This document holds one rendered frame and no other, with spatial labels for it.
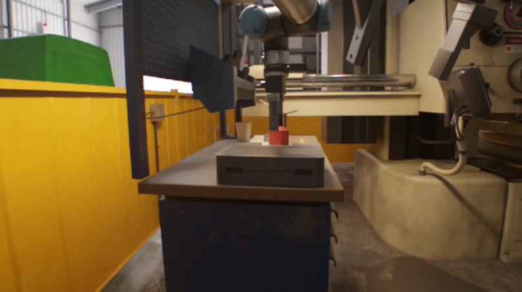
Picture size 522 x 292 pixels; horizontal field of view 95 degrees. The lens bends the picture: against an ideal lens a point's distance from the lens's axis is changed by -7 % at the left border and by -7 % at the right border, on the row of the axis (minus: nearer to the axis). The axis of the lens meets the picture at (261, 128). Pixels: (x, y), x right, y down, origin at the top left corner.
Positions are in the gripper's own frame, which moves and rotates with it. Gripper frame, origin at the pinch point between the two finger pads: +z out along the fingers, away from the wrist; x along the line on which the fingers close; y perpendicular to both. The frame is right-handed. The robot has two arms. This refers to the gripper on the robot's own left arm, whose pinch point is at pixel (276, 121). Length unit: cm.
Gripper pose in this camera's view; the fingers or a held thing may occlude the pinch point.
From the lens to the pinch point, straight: 78.3
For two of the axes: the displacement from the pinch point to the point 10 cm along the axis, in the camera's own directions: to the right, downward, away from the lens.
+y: -9.9, 0.0, 1.7
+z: 0.1, 9.9, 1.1
